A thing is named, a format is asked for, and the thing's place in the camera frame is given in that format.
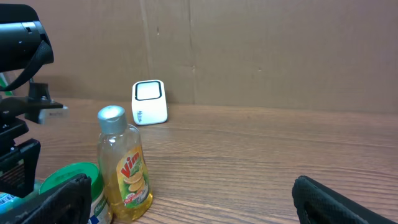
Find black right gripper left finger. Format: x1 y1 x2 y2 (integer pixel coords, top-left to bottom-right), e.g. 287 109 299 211
1 174 92 224

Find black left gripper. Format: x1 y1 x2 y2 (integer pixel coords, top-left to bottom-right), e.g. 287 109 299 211
1 82 63 198

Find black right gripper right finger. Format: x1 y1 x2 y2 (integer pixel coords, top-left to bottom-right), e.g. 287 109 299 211
292 175 396 224

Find green lid white jar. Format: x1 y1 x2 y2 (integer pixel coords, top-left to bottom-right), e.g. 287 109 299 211
39 162 113 224

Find yellow dish soap bottle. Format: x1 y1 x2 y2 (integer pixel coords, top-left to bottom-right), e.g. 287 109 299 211
98 105 153 222

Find teal snack packet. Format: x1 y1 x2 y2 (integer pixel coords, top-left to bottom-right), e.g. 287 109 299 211
0 180 42 214

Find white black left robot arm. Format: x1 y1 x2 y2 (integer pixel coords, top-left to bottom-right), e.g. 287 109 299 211
1 4 64 198

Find white black barcode scanner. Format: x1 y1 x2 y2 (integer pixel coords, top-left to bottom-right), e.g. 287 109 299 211
131 80 168 126

